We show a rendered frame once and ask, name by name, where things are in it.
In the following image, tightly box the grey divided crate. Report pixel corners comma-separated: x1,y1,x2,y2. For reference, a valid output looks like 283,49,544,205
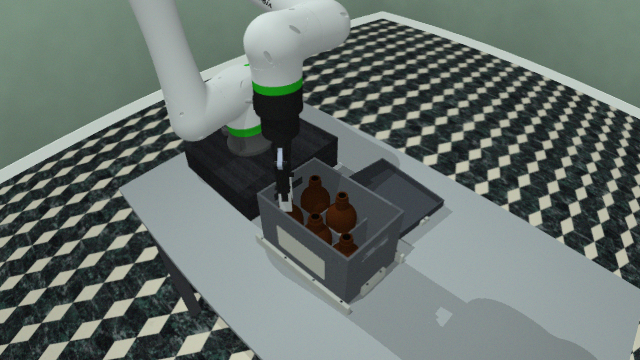
261,164,405,304

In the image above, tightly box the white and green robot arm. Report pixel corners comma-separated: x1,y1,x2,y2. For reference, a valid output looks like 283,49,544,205
128,0,351,156

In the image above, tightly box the brown glass bottle with white label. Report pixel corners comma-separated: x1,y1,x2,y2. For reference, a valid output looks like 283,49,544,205
305,212,332,246

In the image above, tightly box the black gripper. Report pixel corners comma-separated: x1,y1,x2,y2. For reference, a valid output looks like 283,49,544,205
260,115,300,212

